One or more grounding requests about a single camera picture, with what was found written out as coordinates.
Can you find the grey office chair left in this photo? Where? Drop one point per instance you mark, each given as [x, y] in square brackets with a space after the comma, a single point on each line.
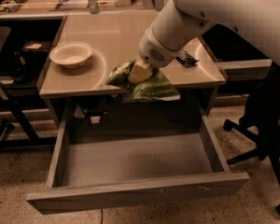
[32, 140]

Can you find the grey drawer cabinet desk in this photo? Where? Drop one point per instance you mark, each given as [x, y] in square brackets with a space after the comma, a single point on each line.
[115, 38]

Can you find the grey open top drawer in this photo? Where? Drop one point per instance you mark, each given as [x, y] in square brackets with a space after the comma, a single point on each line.
[135, 155]

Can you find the green jalapeno chip bag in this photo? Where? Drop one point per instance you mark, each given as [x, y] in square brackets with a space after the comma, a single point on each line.
[155, 88]

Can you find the white paper bowl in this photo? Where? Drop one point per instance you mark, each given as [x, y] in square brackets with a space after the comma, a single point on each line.
[71, 55]

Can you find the black office chair right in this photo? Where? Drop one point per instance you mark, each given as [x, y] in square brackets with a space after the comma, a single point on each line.
[261, 123]

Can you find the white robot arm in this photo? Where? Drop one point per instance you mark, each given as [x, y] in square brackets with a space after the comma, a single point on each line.
[256, 21]

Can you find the black snack bar wrapper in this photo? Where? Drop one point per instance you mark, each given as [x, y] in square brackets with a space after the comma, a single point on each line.
[186, 59]

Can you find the black box under bench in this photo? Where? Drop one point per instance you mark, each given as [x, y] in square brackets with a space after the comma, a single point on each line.
[35, 53]

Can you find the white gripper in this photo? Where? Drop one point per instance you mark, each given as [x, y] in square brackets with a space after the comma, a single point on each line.
[154, 52]

